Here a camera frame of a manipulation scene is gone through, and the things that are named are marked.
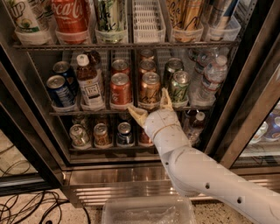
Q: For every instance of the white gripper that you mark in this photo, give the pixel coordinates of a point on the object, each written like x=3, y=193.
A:
x=160, y=120

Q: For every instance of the orange LaCroix can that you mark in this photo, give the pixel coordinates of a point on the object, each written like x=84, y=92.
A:
x=149, y=93

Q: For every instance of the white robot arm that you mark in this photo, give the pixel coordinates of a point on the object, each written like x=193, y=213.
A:
x=192, y=171

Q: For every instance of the bottom shelf red can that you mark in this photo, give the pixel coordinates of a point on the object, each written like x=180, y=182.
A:
x=143, y=139

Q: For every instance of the front red Coke can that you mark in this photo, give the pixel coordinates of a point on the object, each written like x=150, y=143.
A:
x=120, y=91

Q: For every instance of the red coke can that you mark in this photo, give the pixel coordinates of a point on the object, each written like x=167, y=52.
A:
x=120, y=66
x=120, y=91

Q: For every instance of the front green LaCroix can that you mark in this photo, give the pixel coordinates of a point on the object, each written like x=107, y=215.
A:
x=178, y=88

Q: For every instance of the green lacroix can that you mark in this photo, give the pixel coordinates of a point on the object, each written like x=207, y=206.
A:
x=178, y=88
x=171, y=66

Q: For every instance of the bottom shelf blue can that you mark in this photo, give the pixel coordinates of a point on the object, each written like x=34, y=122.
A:
x=124, y=137

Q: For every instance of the rear green LaCroix can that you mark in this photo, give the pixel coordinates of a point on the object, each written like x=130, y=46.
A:
x=171, y=66

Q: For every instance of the rear red Coke can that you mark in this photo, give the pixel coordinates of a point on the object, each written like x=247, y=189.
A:
x=120, y=66

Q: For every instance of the bottom shelf orange can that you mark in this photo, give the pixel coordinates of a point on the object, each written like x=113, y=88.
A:
x=101, y=136

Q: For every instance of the bottom shelf green-white can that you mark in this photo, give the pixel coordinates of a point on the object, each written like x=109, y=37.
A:
x=79, y=136

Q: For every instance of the empty white bin top shelf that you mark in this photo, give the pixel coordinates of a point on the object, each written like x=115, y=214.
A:
x=148, y=22

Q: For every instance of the top shelf green can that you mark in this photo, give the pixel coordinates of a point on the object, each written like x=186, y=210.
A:
x=111, y=20

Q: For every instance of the front blue Pepsi can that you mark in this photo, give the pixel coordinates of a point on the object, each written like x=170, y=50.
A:
x=59, y=91

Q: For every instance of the blue pepsi can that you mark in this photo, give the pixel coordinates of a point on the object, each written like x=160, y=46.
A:
x=63, y=68
x=59, y=91

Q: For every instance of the right fridge glass door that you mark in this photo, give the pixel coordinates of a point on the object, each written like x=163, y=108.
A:
x=250, y=93

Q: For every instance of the fridge glass door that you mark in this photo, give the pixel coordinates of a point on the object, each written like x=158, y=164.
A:
x=30, y=164
x=250, y=93

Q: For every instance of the top shelf orange can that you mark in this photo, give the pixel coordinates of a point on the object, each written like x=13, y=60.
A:
x=185, y=19

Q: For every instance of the stainless fridge base grille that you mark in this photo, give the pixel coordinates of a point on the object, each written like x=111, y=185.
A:
x=91, y=187

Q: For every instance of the rear blue Pepsi can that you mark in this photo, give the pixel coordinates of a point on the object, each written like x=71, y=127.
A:
x=63, y=68

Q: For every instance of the top shelf striped can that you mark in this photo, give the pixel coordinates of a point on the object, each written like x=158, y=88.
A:
x=218, y=16

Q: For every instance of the top shelf Coca-Cola can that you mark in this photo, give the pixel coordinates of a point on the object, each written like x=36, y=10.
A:
x=72, y=18

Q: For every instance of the Pepsi can behind right door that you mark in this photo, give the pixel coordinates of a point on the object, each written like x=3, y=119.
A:
x=273, y=130

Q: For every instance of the left fridge glass door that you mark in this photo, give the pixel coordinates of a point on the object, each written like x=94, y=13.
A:
x=30, y=164

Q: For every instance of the top shelf 7UP can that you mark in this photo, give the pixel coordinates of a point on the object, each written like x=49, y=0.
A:
x=32, y=25

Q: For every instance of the front water bottle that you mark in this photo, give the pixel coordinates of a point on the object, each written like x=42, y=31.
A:
x=214, y=75

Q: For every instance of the water bottle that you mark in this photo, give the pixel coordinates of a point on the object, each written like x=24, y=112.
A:
x=202, y=57
x=214, y=75

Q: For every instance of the front iced tea bottle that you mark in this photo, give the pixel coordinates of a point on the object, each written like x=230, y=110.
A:
x=90, y=84

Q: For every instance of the iced tea bottle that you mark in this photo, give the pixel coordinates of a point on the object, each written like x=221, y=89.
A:
x=96, y=62
x=90, y=84

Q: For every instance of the rear water bottle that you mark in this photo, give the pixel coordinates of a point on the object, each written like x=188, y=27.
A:
x=202, y=57

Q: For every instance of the rear iced tea bottle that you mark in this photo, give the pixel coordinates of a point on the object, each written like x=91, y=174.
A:
x=96, y=62

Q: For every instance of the clear plastic tub on floor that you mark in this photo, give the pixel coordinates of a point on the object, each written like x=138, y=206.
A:
x=148, y=210

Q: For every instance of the middle wire shelf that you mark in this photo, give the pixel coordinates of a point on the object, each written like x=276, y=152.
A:
x=116, y=111

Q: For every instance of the wire shelf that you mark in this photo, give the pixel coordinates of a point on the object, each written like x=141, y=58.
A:
x=116, y=111
x=128, y=46

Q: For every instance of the top wire shelf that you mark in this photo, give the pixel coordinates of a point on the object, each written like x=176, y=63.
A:
x=128, y=46

